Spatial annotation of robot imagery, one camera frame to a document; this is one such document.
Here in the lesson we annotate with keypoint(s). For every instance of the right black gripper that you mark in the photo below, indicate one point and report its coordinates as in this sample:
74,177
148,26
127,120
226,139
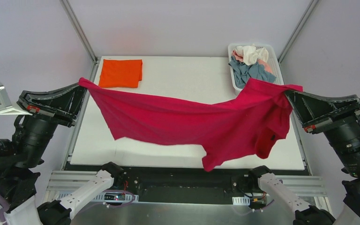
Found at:
333,116

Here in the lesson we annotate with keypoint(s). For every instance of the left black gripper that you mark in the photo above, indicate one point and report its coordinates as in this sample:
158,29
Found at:
44,110

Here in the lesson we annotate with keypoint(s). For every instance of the crimson red t shirt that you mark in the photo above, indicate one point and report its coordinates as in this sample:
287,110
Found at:
250,124

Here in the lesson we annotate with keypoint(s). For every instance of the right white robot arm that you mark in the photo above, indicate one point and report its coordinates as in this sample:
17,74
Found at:
345,141

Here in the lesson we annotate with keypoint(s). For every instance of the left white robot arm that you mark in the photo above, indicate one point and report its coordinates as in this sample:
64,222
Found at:
23,152

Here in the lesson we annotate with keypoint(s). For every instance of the folded orange t shirt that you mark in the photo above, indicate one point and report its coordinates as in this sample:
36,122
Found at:
121,74

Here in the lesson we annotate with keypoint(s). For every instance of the white plastic laundry basket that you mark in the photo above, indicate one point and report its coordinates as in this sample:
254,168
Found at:
272,61

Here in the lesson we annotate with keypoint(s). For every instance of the grey blue t shirt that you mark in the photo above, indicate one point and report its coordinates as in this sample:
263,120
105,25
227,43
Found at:
242,73

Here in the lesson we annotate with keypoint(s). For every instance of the cream white t shirt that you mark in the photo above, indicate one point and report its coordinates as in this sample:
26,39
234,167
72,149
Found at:
250,54

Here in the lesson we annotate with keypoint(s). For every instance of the light pink t shirt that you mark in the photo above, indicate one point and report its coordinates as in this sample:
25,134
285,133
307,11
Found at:
267,67

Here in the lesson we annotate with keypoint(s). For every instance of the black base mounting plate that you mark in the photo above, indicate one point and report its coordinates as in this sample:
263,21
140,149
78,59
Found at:
186,185

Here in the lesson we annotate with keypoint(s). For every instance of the right aluminium frame rail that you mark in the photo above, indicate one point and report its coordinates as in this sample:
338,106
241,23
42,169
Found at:
298,29

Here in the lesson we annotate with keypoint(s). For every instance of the left white cable duct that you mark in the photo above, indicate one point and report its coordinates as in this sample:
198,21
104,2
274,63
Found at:
114,197

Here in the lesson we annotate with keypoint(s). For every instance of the white cable duct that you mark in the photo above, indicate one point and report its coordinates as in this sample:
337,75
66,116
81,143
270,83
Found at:
114,197
242,201

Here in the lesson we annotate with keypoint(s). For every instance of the right white cable duct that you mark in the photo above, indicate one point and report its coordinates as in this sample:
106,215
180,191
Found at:
242,201

